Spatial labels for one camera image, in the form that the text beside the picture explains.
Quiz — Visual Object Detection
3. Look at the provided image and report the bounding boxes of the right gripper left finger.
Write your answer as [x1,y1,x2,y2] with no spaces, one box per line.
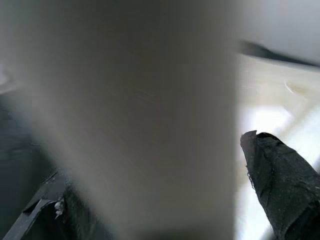
[0,172,106,240]

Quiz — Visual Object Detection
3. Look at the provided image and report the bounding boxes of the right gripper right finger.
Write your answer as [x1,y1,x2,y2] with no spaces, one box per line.
[239,129,320,240]

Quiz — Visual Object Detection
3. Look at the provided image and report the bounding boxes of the white plastic table top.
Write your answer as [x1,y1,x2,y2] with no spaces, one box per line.
[232,52,320,240]

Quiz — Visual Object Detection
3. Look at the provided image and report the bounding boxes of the white plastic table leg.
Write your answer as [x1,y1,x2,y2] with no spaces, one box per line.
[14,0,241,240]

